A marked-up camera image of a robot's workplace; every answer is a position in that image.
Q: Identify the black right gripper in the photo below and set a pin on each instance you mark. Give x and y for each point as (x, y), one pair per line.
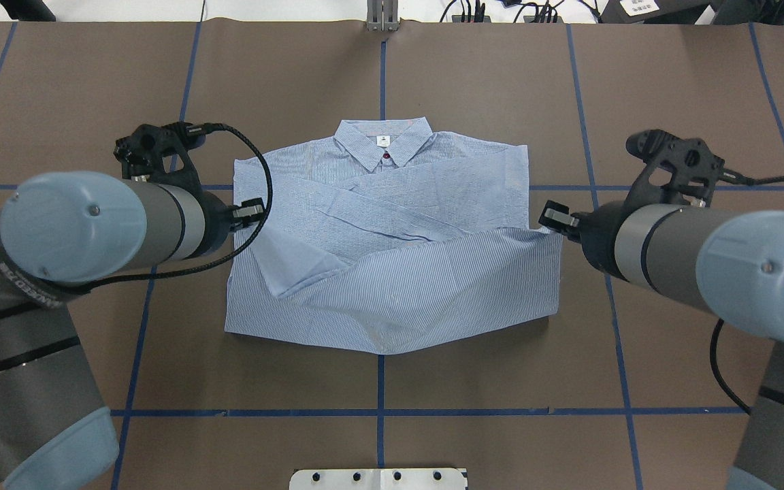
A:
(597, 236)

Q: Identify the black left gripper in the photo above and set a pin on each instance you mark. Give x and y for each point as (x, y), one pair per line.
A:
(216, 218)

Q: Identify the blue striped button shirt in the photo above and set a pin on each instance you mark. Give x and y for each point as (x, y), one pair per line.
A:
(388, 237)

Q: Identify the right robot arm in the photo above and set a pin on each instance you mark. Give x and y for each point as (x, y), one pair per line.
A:
(729, 264)

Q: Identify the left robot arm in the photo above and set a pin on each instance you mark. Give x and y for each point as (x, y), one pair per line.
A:
(63, 234)

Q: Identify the brown paper table mat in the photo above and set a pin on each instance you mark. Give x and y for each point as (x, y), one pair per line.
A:
(613, 392)

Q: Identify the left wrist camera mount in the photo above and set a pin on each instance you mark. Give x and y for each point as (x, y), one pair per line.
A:
(160, 155)

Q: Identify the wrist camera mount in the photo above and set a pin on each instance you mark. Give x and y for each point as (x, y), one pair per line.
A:
(160, 155)
(676, 171)

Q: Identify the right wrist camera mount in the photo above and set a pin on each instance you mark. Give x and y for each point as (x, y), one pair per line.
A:
(676, 171)

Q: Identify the aluminium frame post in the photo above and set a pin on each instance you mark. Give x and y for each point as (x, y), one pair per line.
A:
(382, 15)

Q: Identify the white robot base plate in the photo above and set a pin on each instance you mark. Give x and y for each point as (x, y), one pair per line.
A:
(380, 478)

